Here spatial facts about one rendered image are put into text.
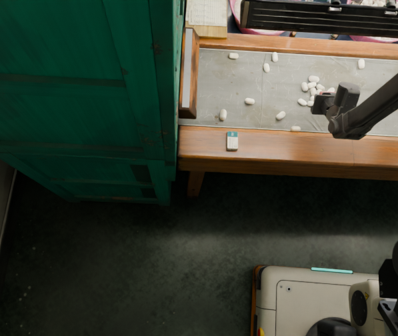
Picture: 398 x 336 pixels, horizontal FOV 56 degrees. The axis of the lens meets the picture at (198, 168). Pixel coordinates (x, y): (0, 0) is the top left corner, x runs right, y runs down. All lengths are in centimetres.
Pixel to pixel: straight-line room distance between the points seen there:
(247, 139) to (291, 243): 89
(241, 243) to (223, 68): 94
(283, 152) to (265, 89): 25
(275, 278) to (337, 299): 28
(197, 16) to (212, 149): 50
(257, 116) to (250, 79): 14
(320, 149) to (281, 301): 71
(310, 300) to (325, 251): 41
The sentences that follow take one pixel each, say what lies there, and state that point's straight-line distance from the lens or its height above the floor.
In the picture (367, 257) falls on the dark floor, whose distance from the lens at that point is 215.
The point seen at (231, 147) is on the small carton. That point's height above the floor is 78.
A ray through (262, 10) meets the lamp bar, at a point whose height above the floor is 109.
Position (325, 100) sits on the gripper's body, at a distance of 122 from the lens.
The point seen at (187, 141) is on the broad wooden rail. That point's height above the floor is 76.
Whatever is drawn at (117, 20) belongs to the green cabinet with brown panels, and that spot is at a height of 149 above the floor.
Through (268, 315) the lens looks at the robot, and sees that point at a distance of 170.
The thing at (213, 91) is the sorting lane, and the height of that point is 74.
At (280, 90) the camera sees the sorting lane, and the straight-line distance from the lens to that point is 137.
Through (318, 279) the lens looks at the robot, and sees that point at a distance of 175.
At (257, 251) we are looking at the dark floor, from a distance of 196.
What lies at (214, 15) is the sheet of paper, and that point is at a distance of 144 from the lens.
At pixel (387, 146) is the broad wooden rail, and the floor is 76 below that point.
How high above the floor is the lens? 192
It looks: 74 degrees down
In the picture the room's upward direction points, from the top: 12 degrees clockwise
